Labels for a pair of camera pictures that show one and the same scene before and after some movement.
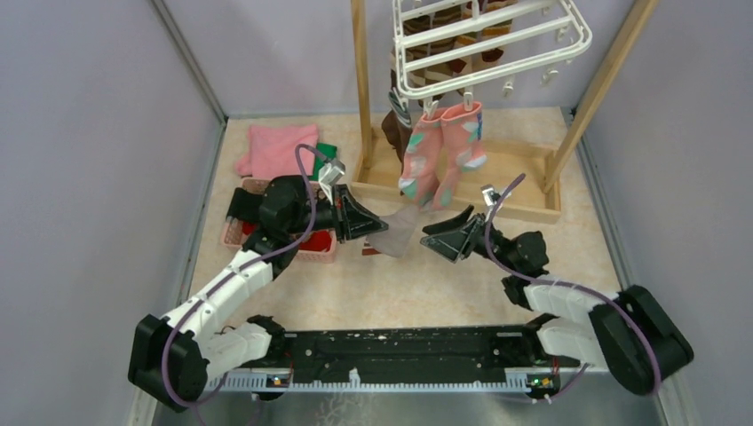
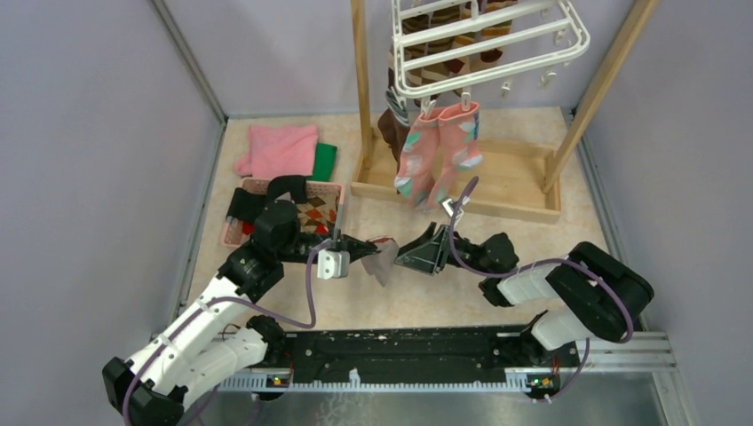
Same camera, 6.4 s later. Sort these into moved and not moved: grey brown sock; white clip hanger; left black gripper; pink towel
Moved: left black gripper; grey brown sock
Not moved: white clip hanger; pink towel
